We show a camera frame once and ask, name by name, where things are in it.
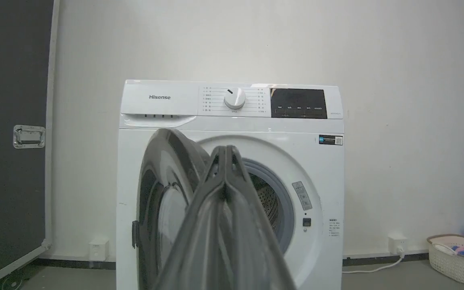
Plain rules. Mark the large black flight case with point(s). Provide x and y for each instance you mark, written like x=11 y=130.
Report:
x=8 y=161

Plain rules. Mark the white wall socket with plug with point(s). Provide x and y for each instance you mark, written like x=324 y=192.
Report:
x=397 y=244

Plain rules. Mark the grey round washing machine door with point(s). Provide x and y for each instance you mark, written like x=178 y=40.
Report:
x=163 y=209

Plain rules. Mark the white wall socket box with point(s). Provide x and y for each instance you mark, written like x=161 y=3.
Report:
x=98 y=249

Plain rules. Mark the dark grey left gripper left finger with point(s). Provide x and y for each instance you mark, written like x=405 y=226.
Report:
x=199 y=241

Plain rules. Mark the white Hisense washing machine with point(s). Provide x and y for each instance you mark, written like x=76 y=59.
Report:
x=296 y=177

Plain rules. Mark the cream woven laundry basket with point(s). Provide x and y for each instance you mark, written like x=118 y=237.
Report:
x=457 y=262

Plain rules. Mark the white program dial knob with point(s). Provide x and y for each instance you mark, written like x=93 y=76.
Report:
x=235 y=98

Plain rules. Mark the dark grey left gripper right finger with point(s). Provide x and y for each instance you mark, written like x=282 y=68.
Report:
x=252 y=241

